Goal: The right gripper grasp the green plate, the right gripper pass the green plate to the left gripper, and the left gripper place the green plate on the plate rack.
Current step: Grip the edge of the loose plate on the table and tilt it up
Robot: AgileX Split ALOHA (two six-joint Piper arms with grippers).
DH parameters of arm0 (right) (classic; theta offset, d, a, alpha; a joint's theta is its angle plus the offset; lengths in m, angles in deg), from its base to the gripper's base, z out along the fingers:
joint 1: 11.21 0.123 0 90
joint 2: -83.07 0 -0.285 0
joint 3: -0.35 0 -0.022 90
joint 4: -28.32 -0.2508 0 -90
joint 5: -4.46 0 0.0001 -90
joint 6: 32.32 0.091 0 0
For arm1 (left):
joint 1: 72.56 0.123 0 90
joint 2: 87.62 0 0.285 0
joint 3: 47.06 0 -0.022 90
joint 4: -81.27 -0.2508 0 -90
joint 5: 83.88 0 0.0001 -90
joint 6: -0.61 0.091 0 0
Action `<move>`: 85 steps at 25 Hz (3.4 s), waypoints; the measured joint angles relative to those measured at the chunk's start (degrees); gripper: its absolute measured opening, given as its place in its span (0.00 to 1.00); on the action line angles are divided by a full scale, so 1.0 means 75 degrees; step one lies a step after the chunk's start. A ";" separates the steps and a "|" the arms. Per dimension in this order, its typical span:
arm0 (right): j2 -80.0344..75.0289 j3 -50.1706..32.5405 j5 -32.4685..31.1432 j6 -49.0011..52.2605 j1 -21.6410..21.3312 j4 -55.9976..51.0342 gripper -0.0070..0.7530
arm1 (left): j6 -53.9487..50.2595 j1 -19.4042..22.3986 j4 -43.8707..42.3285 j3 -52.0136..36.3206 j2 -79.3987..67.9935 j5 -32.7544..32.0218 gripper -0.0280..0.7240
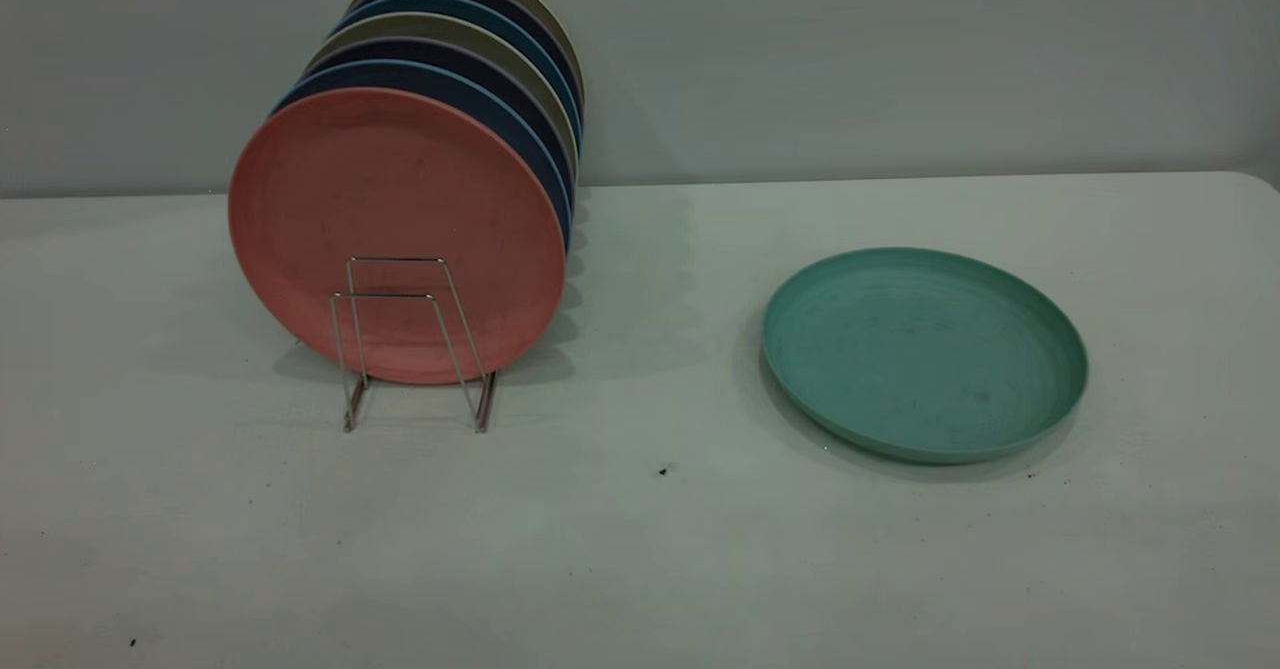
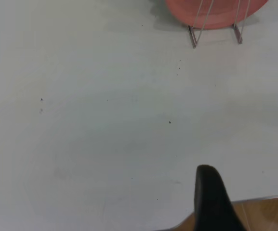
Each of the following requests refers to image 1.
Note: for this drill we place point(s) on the green round plate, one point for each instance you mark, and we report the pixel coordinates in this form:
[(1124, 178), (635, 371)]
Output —
[(920, 349)]

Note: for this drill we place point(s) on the pink round plate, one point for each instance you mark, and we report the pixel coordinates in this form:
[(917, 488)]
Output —
[(400, 199)]

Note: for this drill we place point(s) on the navy blue round plate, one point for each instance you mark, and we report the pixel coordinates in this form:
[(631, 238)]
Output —
[(432, 74)]

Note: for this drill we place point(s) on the teal blue round plate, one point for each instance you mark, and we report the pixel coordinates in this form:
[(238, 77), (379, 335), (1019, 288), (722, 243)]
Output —
[(470, 8)]

